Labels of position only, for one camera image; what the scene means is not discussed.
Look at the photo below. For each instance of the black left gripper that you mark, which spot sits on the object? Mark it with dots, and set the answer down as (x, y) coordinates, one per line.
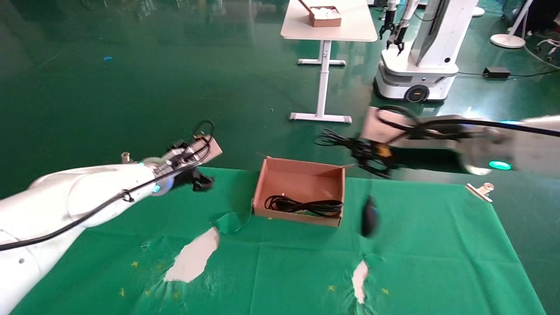
(194, 179)

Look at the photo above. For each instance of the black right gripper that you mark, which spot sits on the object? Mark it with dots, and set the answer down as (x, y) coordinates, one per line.
(384, 155)

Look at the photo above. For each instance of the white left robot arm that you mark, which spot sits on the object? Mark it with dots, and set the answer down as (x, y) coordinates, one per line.
(65, 197)

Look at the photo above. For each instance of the thin white robot arm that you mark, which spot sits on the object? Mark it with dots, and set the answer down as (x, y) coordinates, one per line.
(410, 9)
(391, 5)

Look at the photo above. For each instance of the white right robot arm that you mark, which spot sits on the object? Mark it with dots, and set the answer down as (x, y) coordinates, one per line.
(525, 148)

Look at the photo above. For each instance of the open cardboard box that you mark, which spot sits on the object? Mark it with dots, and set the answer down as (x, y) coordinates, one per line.
(302, 183)

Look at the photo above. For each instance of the small brown cardboard box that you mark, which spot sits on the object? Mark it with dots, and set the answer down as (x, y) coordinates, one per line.
(326, 22)

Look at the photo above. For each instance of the metal binder clip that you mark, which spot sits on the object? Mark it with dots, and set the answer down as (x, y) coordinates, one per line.
(125, 156)
(479, 191)

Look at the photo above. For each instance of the white wheeled robot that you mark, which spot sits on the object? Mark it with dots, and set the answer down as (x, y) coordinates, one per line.
(420, 65)

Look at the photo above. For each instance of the green table cloth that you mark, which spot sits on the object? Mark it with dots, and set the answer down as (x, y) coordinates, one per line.
(284, 262)

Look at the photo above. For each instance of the small black robot gripper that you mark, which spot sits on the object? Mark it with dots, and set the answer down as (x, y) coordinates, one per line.
(387, 26)
(398, 37)

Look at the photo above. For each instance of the white packing material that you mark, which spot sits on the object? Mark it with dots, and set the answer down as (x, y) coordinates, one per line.
(326, 12)

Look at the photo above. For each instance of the black power adapter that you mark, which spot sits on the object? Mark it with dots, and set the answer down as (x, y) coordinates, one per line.
(496, 72)

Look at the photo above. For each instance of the white floor stand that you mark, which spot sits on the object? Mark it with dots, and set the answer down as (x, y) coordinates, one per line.
(507, 40)

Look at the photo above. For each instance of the small white round base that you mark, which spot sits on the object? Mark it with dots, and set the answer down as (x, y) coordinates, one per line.
(477, 12)

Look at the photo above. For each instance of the white wheeled chair base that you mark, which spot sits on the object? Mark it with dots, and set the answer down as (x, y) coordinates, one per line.
(549, 43)

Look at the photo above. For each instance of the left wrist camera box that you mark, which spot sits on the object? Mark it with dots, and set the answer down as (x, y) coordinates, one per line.
(210, 151)

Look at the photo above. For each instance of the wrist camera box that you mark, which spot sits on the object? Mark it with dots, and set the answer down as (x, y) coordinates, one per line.
(376, 127)
(210, 151)

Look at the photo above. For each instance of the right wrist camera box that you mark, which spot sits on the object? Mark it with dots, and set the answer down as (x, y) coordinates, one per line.
(376, 127)

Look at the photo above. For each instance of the white pedestal table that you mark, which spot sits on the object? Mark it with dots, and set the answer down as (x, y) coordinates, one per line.
(350, 26)

